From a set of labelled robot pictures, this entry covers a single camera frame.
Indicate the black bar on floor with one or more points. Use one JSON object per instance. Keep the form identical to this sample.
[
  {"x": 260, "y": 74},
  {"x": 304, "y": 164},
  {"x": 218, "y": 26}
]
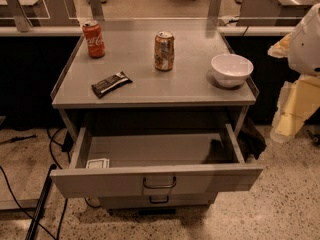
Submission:
[{"x": 35, "y": 222}]

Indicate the dark snack bar wrapper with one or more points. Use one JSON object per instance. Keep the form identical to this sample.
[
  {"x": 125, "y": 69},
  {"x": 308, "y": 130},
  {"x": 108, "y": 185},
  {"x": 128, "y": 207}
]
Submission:
[{"x": 109, "y": 84}]

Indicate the grey top drawer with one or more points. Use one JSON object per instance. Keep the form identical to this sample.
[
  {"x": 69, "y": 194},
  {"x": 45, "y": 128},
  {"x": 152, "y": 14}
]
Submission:
[{"x": 141, "y": 165}]

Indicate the red Coca-Cola can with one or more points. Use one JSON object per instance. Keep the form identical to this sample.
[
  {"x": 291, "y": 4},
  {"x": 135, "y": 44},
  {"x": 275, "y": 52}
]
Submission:
[{"x": 93, "y": 35}]

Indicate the grey lower drawer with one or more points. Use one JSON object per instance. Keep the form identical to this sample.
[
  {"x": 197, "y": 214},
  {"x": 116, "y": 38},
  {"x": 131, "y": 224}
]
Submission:
[{"x": 155, "y": 201}]

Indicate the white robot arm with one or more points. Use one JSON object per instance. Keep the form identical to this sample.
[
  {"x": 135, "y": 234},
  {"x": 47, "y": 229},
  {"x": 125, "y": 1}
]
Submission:
[{"x": 310, "y": 26}]

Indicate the white ceramic bowl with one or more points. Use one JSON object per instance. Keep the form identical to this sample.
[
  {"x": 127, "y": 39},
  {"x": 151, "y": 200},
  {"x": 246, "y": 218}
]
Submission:
[{"x": 231, "y": 70}]

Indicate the orange patterned soda can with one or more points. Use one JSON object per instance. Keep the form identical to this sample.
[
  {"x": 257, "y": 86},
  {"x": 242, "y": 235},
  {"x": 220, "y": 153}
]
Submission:
[{"x": 164, "y": 51}]

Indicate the grey background desk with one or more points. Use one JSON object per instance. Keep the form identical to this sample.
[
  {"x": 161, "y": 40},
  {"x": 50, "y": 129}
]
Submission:
[
  {"x": 273, "y": 12},
  {"x": 42, "y": 12}
]

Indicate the grey drawer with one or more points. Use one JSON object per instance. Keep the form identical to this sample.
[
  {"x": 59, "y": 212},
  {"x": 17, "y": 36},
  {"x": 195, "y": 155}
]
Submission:
[
  {"x": 155, "y": 201},
  {"x": 141, "y": 165}
]

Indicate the grey background desk right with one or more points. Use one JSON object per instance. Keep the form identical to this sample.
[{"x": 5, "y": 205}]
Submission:
[{"x": 273, "y": 12}]

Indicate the grey background desk left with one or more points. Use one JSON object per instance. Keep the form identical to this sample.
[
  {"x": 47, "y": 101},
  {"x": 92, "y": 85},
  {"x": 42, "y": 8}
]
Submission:
[{"x": 42, "y": 12}]

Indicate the white card in drawer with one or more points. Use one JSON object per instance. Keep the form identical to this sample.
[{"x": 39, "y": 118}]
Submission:
[{"x": 97, "y": 163}]

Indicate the padded gripper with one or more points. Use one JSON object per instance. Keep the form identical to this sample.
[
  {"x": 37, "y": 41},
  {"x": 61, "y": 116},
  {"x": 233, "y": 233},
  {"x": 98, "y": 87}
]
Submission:
[{"x": 306, "y": 50}]

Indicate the grey metal drawer cabinet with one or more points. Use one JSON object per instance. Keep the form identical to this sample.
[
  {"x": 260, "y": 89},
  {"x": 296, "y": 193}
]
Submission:
[{"x": 184, "y": 100}]

